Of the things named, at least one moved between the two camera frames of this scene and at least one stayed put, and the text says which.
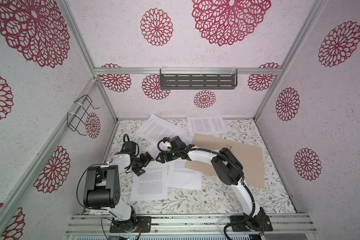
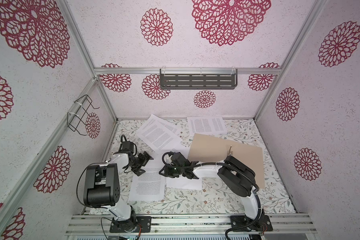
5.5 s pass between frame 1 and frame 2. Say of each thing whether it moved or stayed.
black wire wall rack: stayed
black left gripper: stayed
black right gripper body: moved
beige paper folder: stayed
